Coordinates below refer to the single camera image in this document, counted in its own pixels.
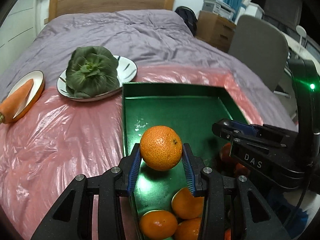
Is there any wooden cabinet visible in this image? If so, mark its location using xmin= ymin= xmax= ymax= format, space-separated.
xmin=196 ymin=10 xmax=237 ymax=53

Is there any pink plastic sheet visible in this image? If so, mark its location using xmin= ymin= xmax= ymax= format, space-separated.
xmin=0 ymin=65 xmax=265 ymax=240

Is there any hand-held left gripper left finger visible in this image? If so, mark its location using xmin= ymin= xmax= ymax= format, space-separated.
xmin=31 ymin=143 xmax=141 ymax=240

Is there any white storage box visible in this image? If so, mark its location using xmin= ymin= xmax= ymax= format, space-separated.
xmin=217 ymin=1 xmax=236 ymax=21

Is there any white wardrobe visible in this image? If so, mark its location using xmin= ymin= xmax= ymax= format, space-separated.
xmin=0 ymin=0 xmax=38 ymax=53

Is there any wooden headboard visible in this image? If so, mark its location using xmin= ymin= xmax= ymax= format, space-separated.
xmin=48 ymin=0 xmax=176 ymax=24

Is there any orange-rimmed white plate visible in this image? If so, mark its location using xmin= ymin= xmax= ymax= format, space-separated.
xmin=5 ymin=70 xmax=45 ymax=123

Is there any grey chair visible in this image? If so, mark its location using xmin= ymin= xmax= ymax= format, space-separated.
xmin=228 ymin=15 xmax=289 ymax=93

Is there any orange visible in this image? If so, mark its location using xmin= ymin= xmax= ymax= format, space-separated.
xmin=171 ymin=187 xmax=204 ymax=220
xmin=139 ymin=210 xmax=178 ymax=239
xmin=140 ymin=126 xmax=182 ymax=172
xmin=174 ymin=217 xmax=202 ymax=240

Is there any grey storage box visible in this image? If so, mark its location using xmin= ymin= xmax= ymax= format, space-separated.
xmin=202 ymin=0 xmax=221 ymax=13

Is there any dark-rimmed white plate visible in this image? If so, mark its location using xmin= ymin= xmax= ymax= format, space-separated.
xmin=57 ymin=55 xmax=138 ymax=102

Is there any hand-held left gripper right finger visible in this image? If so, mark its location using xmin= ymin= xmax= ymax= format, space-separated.
xmin=183 ymin=143 xmax=292 ymax=240

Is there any carrot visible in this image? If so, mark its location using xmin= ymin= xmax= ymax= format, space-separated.
xmin=0 ymin=79 xmax=34 ymax=124

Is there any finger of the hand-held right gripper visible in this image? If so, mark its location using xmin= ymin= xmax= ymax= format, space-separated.
xmin=231 ymin=121 xmax=298 ymax=143
xmin=212 ymin=120 xmax=285 ymax=149

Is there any black backpack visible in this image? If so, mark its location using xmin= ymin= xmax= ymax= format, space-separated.
xmin=175 ymin=6 xmax=198 ymax=36

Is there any green bok choy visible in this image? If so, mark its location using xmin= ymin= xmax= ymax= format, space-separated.
xmin=65 ymin=46 xmax=120 ymax=98

